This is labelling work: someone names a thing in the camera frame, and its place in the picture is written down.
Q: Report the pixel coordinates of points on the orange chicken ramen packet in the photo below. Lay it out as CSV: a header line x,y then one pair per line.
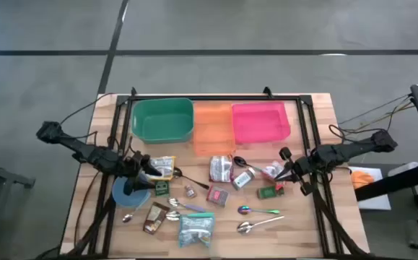
x,y
270,168

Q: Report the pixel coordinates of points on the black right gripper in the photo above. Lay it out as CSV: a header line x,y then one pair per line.
x,y
302,168

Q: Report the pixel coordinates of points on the pink plastic bin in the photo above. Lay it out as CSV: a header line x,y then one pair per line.
x,y
259,122

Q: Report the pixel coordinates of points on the white plastic container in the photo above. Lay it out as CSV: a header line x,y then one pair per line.
x,y
403,169

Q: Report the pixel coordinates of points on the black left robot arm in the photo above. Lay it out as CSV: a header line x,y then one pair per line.
x,y
86,151

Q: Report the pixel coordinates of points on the white label spice jar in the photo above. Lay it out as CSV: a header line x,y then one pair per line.
x,y
243,179

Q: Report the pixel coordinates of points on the red ramen packet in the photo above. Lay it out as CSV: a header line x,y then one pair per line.
x,y
221,169

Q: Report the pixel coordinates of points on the black metal spoon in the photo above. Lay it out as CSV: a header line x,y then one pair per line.
x,y
178,173
239,161

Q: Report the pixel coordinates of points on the small silver spoon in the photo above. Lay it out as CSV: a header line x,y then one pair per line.
x,y
127,218

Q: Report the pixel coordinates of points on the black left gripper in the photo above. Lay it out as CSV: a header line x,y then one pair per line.
x,y
133,169

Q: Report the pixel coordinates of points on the yellow ramen packet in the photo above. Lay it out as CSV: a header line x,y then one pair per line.
x,y
168,167

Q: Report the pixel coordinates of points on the brown snack packet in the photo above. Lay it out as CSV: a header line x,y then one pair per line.
x,y
155,218

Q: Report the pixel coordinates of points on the orange plastic bin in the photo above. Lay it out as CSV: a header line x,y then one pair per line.
x,y
214,130

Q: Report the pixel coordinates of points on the white paper sheet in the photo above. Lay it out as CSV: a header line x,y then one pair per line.
x,y
374,202

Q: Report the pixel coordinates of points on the black aluminium table frame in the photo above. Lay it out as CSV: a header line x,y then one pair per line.
x,y
252,98

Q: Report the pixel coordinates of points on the large green spice jar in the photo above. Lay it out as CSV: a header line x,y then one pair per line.
x,y
268,193

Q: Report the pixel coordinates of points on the small dark green box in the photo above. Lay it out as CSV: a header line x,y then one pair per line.
x,y
162,189

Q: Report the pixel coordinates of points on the iridescent rainbow spoon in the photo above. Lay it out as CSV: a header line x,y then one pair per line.
x,y
244,210

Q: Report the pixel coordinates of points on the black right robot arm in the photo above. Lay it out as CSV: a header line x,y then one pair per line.
x,y
349,150

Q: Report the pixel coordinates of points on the orange cloth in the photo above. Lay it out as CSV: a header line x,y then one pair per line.
x,y
362,179

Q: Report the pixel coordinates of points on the green plastic bin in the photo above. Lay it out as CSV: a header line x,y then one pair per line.
x,y
161,122

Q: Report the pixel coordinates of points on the large silver spoon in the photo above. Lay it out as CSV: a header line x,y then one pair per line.
x,y
244,227

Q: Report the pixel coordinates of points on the blue bowl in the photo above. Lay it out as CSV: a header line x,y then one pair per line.
x,y
133,200

